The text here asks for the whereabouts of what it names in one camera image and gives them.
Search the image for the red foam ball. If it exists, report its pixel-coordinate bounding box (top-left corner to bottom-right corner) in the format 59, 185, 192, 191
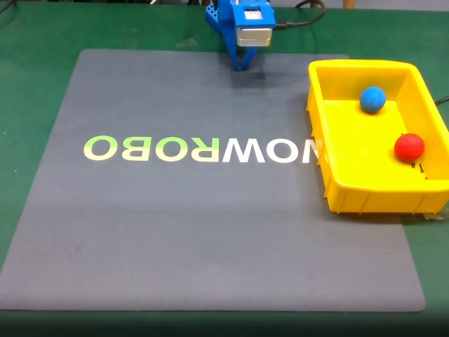
394, 133, 426, 163

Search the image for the blue foam ball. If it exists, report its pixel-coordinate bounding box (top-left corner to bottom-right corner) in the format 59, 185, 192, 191
358, 86, 387, 114

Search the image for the yellow plastic bin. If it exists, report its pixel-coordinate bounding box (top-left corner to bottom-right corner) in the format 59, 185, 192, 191
306, 59, 449, 215

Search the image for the gray mat with NOWROBO print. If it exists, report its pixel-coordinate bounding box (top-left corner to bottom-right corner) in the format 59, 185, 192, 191
0, 48, 427, 313

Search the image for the silver camera box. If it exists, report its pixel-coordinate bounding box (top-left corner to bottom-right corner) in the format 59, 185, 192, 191
236, 27, 273, 48

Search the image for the thick black camera cable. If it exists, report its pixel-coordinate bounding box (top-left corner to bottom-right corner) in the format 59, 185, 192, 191
274, 0, 327, 31

